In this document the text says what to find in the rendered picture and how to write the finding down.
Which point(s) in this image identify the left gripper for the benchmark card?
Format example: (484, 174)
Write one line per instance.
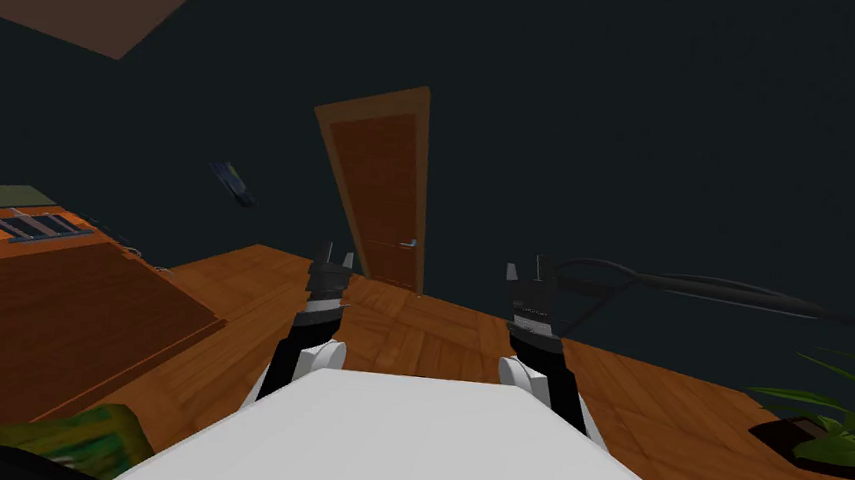
(327, 283)

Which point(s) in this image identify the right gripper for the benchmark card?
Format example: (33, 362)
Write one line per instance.
(534, 300)

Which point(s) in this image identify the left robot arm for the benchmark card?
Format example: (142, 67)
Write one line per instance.
(300, 350)

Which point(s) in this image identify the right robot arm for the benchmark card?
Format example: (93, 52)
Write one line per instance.
(548, 370)

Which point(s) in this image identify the brown wooden door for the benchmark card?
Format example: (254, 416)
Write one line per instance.
(381, 186)

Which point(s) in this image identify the dark grey curved floor lamp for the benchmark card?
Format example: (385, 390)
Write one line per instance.
(712, 288)

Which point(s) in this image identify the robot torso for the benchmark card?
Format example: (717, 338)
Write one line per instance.
(427, 457)

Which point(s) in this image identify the brown wooden desk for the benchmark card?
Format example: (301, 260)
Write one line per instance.
(41, 309)

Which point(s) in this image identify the green blocky cushion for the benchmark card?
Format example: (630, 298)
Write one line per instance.
(63, 436)

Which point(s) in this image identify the green potted plant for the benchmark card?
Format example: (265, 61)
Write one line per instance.
(848, 437)

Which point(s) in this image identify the dark blue wall picture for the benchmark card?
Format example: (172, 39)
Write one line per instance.
(233, 183)

